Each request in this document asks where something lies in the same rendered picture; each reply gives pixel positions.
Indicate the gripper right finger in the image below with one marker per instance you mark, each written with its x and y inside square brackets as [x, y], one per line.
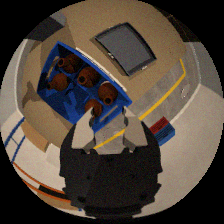
[138, 137]

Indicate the blue divided crate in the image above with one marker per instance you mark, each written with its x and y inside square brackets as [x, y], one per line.
[68, 102]

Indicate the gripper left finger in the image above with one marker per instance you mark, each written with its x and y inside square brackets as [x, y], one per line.
[79, 140]

